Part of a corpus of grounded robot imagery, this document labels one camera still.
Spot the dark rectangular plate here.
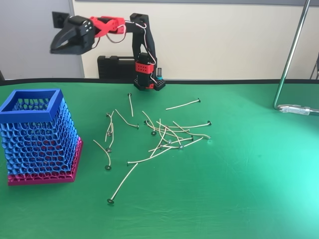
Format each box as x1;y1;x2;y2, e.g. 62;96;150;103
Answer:
51;11;70;28

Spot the green cloth with black rim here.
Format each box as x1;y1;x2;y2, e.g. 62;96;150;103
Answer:
0;78;319;239

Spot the striped gripper servo cable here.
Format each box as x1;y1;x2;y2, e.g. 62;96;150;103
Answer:
91;31;127;50

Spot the cream candle wick metal base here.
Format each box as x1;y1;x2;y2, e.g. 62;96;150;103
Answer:
156;120;191;132
115;109;140;128
106;111;115;136
165;98;201;111
105;122;115;153
126;146;174;166
127;93;134;117
148;135;194;152
104;113;112;142
159;136;204;149
168;120;212;129
172;120;212;140
93;139;112;171
158;118;172;144
144;120;184;140
142;111;157;136
163;124;184;150
106;163;139;204

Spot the black plastic tool case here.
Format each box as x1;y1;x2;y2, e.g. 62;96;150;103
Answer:
97;55;137;82

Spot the white servo cable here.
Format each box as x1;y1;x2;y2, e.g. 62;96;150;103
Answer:
124;21;158;66

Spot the chrome stand pole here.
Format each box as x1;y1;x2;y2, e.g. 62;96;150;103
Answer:
273;0;312;110

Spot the blue and magenta lattice basket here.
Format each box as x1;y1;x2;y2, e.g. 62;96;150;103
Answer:
0;89;84;187

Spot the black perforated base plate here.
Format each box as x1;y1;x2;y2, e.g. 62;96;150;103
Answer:
134;77;166;92

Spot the dark chair frame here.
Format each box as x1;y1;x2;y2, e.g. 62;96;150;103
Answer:
310;51;319;80

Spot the silver stand clamp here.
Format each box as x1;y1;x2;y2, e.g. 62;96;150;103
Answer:
278;104;319;116

